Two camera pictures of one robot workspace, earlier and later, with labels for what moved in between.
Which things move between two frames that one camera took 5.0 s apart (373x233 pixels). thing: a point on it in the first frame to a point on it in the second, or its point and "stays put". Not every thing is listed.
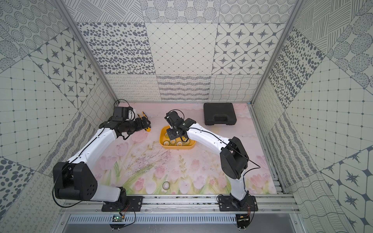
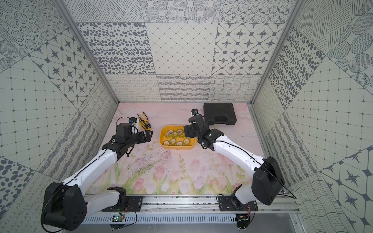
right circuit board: x=242 y=221 stays put
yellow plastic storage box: x=162 y=138 stays put
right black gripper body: x=172 y=133 to x=198 y=137
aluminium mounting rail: x=181 y=205 stays put
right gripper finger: x=173 y=133 to x=190 y=130
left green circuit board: x=117 y=218 stays put
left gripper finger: x=146 y=123 to x=148 y=134
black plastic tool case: x=219 y=112 stays put
